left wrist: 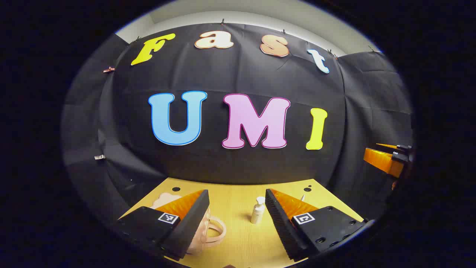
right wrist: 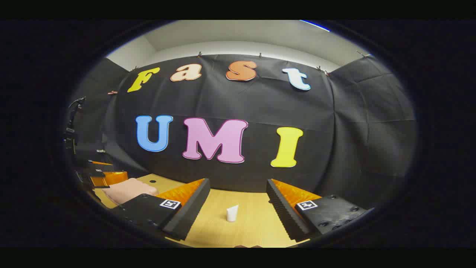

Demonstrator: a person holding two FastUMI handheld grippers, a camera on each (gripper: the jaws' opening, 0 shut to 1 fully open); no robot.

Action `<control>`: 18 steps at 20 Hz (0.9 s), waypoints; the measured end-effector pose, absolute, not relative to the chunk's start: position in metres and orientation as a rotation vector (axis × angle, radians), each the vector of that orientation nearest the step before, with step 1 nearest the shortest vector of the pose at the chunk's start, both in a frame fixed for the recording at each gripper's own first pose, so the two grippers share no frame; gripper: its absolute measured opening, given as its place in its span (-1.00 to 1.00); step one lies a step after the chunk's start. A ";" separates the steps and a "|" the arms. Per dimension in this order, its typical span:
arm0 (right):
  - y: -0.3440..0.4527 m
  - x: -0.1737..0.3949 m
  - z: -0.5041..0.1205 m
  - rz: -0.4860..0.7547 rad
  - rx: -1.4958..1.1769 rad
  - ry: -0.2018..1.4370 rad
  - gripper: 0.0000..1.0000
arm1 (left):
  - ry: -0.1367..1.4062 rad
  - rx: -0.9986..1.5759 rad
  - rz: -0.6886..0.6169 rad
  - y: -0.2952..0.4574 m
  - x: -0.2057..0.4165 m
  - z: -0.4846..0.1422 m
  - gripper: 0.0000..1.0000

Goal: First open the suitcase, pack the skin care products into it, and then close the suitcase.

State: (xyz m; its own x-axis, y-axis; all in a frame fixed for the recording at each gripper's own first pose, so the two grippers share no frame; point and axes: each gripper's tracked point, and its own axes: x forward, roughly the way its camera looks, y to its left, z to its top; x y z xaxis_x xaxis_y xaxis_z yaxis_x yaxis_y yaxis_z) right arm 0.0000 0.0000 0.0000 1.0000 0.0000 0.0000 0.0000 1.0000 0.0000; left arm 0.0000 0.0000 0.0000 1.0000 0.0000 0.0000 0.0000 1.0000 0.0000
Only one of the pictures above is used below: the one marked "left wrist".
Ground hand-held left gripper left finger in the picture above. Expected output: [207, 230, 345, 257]
[116, 189, 210, 261]

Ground black backdrop cloth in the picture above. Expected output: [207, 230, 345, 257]
[61, 22, 414, 224]

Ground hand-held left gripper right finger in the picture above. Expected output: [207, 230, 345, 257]
[265, 188, 367, 262]

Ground pink suitcase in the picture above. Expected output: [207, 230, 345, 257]
[151, 192, 227, 256]

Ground white pump bottle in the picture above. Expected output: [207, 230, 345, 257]
[250, 196, 266, 224]

